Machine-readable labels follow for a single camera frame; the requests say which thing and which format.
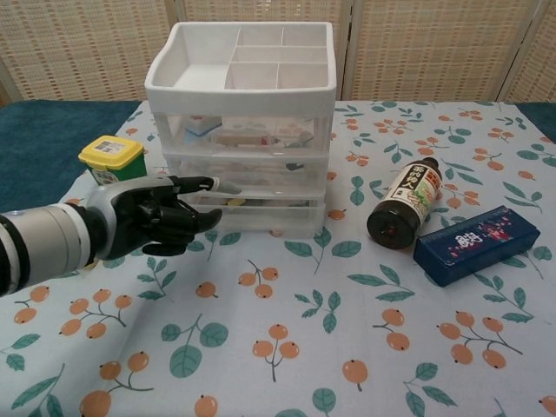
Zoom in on woven folding screen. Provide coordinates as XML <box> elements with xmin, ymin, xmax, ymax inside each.
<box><xmin>0</xmin><ymin>0</ymin><xmax>556</xmax><ymax>108</ymax></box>

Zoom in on clear plastic drawer with stationery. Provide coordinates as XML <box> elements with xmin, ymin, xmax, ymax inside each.
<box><xmin>163</xmin><ymin>111</ymin><xmax>325</xmax><ymax>154</ymax></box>

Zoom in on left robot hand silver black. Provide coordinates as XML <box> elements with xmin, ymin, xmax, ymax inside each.
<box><xmin>83</xmin><ymin>175</ymin><xmax>242</xmax><ymax>262</ymax></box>

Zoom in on floral fruit print tablecloth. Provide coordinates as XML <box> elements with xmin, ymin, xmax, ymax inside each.
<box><xmin>0</xmin><ymin>100</ymin><xmax>556</xmax><ymax>417</ymax></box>

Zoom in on clear plastic drawer shallow contents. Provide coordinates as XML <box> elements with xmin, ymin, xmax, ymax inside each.
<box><xmin>190</xmin><ymin>190</ymin><xmax>328</xmax><ymax>240</ymax></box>

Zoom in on blue pencil case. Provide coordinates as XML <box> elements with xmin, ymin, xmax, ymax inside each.
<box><xmin>412</xmin><ymin>205</ymin><xmax>541</xmax><ymax>288</ymax></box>

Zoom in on teal table cover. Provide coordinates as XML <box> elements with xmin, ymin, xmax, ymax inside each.
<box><xmin>0</xmin><ymin>100</ymin><xmax>141</xmax><ymax>214</ymax></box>

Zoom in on green tub yellow lid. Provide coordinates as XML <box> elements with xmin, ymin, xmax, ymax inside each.
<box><xmin>78</xmin><ymin>135</ymin><xmax>146</xmax><ymax>184</ymax></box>

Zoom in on white drawer organizer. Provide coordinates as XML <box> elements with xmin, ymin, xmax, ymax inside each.
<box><xmin>145</xmin><ymin>21</ymin><xmax>338</xmax><ymax>239</ymax></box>

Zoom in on dark tea bottle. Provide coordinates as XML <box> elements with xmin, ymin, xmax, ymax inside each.
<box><xmin>366</xmin><ymin>157</ymin><xmax>445</xmax><ymax>251</ymax></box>

